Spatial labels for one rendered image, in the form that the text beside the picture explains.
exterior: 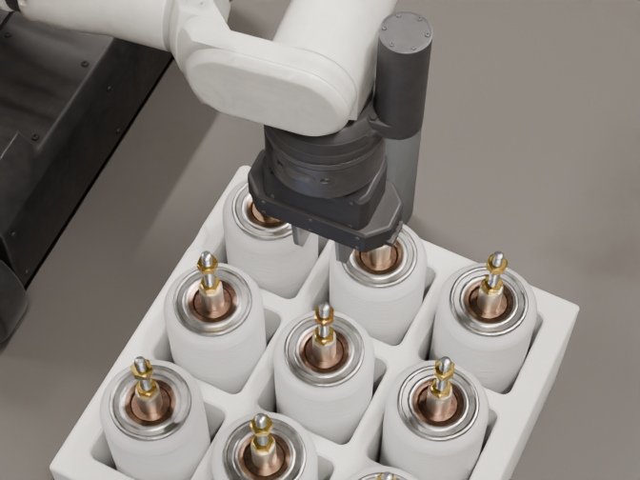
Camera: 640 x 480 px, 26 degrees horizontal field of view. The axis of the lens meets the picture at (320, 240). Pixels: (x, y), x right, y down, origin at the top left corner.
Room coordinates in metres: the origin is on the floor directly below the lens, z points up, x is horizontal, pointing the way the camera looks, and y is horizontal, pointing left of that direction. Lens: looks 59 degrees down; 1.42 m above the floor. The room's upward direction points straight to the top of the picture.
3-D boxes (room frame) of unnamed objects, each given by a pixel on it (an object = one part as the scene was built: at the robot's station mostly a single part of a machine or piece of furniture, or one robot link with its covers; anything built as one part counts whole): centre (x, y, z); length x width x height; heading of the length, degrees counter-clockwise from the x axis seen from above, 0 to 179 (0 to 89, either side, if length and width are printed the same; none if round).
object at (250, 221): (0.73, 0.05, 0.25); 0.08 x 0.08 x 0.01
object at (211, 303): (0.63, 0.10, 0.26); 0.02 x 0.02 x 0.03
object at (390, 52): (0.58, -0.02, 0.68); 0.11 x 0.11 x 0.11; 71
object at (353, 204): (0.58, 0.00, 0.57); 0.13 x 0.10 x 0.12; 66
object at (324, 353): (0.57, 0.00, 0.26); 0.02 x 0.02 x 0.03
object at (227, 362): (0.63, 0.10, 0.16); 0.10 x 0.10 x 0.18
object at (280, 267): (0.73, 0.05, 0.16); 0.10 x 0.10 x 0.18
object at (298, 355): (0.57, 0.00, 0.25); 0.08 x 0.08 x 0.01
